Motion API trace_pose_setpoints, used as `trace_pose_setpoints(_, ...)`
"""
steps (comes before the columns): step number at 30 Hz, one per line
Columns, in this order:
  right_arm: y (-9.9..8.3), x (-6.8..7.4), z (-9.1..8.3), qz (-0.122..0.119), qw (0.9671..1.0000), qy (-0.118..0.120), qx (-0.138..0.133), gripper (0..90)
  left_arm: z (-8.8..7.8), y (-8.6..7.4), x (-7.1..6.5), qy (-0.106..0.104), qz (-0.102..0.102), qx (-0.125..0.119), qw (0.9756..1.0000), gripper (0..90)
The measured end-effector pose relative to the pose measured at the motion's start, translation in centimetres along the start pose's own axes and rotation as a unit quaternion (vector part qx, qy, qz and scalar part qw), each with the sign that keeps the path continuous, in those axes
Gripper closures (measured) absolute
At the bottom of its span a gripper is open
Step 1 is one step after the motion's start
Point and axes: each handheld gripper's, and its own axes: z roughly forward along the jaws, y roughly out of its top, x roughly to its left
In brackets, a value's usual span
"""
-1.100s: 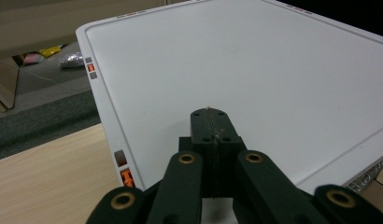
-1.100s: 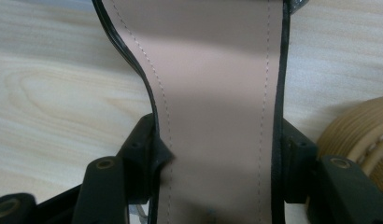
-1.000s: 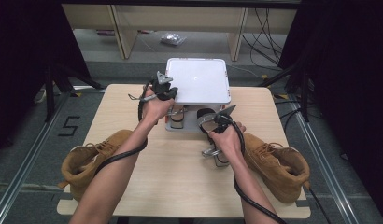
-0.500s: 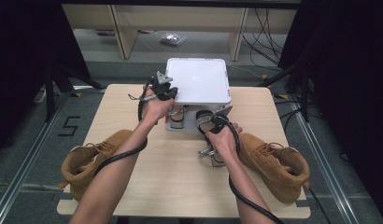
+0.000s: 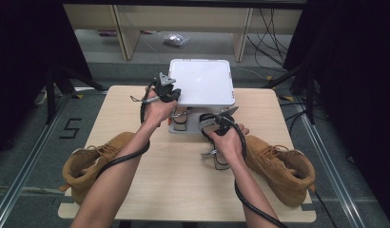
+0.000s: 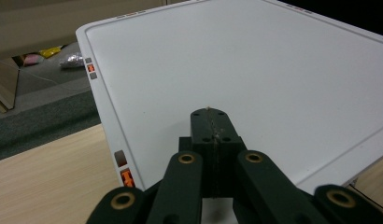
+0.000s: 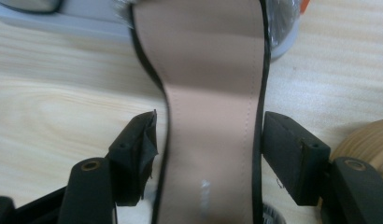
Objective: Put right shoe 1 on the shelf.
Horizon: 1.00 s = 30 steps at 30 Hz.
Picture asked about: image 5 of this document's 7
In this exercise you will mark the clear plastic bag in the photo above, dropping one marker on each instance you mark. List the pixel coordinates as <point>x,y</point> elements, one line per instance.
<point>176,39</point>

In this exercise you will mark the grey two-tier shoe rack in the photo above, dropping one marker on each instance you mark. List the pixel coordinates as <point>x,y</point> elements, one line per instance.
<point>202,82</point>

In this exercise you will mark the black curtain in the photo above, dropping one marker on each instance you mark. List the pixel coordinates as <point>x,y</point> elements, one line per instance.
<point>358,79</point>
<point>28,47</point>

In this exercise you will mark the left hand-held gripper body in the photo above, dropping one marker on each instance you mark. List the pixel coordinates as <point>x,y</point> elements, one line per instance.
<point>164,91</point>

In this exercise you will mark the person's left hand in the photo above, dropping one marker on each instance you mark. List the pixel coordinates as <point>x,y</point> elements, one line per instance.
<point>156,110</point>

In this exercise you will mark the aluminium floor rail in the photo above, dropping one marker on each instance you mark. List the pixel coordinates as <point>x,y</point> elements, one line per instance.
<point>329,177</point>
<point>22,177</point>
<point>88,89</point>

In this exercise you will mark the person's right hand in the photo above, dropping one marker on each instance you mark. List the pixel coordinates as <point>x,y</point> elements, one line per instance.
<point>232,144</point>

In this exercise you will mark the tan suede boot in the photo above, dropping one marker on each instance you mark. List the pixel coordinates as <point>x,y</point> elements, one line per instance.
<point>85,164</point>
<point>285,171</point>

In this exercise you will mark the black metal stand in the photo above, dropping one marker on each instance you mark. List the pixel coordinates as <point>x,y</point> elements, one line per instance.
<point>310,95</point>
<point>50,91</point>

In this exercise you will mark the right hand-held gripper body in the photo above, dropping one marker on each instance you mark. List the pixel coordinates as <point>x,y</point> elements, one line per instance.
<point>224,126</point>

